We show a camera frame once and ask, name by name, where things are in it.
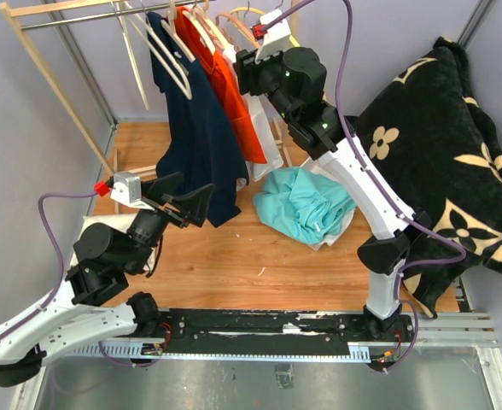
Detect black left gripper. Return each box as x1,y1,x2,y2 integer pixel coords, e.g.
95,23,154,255
125,173,217,274

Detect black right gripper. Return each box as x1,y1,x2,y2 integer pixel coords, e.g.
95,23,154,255
233,41,297,126

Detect white pink t shirt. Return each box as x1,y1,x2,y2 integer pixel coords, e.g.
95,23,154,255
196,1,284,182

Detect orange hanger with metal hook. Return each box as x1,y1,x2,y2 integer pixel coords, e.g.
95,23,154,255
215,12,260,48

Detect teal t shirt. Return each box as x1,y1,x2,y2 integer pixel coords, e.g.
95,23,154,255
253,167,356,246

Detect sheer white t shirt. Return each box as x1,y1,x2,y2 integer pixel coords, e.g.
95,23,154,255
309,209,355,251

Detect yellow hanger with metal hook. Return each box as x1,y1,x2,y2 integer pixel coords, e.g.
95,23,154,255
229,5,301,47

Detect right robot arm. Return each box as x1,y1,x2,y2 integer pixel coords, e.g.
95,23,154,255
233,47,430,342

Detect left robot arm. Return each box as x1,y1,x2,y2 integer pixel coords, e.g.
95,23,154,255
0,172,215,388

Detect orange t shirt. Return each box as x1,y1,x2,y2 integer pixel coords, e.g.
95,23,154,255
174,6,266,164

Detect navy blue t shirt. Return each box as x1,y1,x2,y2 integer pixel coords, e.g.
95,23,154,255
147,12,248,227

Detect cream hanger on navy shirt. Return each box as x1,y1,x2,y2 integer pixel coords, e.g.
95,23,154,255
119,1,192,100

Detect empty cream hanger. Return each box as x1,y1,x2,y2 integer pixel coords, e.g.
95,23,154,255
110,1,149,110

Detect white plastic basket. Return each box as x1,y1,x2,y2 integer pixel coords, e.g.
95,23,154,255
301,158,336,251

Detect black floral blanket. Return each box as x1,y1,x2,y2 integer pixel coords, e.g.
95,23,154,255
351,38,502,317

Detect wooden clothes rack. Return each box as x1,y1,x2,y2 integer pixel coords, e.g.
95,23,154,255
0,0,303,214

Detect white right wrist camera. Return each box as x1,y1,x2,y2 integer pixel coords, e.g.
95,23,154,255
252,9,291,64

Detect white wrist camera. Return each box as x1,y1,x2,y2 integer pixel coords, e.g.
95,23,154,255
252,9,291,64
94,172,146,209

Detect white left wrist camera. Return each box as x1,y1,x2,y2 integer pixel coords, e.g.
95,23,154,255
94,172,146,209

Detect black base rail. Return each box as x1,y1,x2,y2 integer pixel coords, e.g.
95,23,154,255
109,307,417,355

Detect metal corner post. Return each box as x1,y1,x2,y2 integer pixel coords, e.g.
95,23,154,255
56,24,118,131

